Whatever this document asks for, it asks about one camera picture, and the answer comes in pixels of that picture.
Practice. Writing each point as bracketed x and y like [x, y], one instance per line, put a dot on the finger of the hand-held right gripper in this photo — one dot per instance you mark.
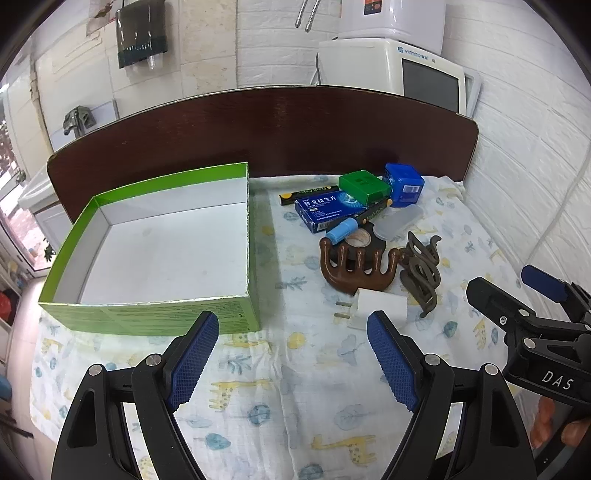
[542, 281]
[494, 300]

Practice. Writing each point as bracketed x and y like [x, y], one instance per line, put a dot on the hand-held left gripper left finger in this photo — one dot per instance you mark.
[194, 360]

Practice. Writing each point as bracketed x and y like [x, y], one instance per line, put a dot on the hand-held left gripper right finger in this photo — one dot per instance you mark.
[392, 360]

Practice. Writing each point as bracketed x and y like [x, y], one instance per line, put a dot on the white charger plug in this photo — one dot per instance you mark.
[378, 309]

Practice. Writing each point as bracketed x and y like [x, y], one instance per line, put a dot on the grey hair claw clip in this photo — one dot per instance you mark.
[422, 286]

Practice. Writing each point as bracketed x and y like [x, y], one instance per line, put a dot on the brown hair claw clip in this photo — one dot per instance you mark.
[351, 279]

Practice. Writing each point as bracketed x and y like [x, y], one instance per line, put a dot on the green cardboard box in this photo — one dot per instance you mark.
[161, 249]

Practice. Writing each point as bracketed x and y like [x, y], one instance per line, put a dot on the translucent plastic case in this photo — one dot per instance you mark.
[397, 224]

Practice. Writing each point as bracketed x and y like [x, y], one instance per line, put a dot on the black tape roll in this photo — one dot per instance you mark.
[359, 240]

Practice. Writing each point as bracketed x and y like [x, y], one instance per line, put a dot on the blue capped black tube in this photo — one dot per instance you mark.
[341, 230]

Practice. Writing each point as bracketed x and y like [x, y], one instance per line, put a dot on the blue cube box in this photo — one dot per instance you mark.
[401, 180]

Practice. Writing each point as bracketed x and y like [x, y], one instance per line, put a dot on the blue medicine box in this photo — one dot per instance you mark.
[323, 210]

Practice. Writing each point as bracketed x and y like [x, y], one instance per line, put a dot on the small green box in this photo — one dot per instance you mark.
[362, 184]

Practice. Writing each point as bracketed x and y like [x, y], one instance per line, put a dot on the black slim box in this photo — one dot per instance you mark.
[307, 194]

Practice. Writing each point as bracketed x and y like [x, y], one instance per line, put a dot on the person's right hand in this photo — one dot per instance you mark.
[542, 420]

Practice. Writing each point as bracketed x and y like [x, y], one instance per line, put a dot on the printed blanket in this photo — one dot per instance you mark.
[300, 369]

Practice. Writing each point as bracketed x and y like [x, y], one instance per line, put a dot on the white sink cabinet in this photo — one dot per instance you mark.
[53, 226]

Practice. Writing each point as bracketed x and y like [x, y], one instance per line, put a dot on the window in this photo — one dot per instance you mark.
[18, 221]

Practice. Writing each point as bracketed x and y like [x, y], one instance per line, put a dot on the white sink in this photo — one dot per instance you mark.
[34, 194]

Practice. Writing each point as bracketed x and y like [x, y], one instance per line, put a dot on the brown wooden board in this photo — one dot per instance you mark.
[277, 134]

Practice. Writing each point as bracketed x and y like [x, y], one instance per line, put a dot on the metal faucet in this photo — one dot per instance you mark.
[78, 117]

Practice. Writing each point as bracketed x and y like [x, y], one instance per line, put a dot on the white countertop appliance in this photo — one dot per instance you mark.
[364, 60]

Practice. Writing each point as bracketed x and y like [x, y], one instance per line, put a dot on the white water purifier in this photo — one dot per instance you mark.
[401, 18]

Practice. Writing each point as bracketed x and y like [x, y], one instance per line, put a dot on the wall cup dispenser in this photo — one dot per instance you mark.
[138, 32]

